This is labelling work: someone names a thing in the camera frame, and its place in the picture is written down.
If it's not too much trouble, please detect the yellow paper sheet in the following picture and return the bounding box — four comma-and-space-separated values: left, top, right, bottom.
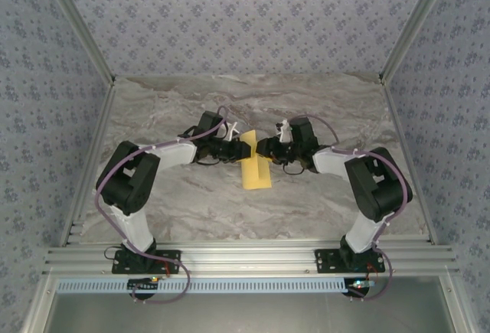
240, 129, 273, 191

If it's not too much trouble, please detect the grey metal sheet panel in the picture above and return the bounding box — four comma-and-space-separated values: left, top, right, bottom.
42, 292, 459, 333

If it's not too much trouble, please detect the small black controller board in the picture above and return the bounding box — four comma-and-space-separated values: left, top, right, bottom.
343, 277, 379, 299
126, 276, 159, 294

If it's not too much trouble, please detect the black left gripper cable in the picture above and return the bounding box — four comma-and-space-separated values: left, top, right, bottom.
192, 155, 235, 168

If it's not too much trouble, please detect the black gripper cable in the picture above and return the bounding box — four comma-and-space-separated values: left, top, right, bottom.
281, 162, 308, 177
192, 155, 235, 168

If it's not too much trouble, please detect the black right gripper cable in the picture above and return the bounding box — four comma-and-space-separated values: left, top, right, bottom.
281, 162, 308, 177

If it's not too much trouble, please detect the white left camera mount bracket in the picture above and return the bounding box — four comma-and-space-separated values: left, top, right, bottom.
224, 119, 243, 142

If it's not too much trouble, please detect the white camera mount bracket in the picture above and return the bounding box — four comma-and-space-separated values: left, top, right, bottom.
274, 118, 292, 143
224, 119, 243, 142

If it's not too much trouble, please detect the white right camera mount bracket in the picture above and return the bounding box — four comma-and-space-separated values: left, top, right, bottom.
274, 118, 292, 143

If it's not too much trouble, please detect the long aluminium base rail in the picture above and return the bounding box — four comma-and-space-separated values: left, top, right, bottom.
42, 237, 461, 277

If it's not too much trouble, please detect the aluminium side rail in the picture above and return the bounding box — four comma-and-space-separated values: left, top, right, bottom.
378, 79, 439, 246
58, 79, 119, 248

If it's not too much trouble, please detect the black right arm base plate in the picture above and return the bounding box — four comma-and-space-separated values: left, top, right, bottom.
313, 247, 386, 275

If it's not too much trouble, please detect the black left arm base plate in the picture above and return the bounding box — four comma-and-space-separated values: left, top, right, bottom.
110, 248, 182, 276

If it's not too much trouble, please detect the white slotted cable duct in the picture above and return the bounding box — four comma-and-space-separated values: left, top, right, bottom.
56, 276, 380, 295

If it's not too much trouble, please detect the aluminium corner post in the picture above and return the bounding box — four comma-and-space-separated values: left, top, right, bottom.
40, 0, 116, 86
378, 0, 459, 82

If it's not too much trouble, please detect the aluminium lower frame bar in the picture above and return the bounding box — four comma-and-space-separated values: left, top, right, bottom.
21, 271, 58, 333
436, 271, 474, 333

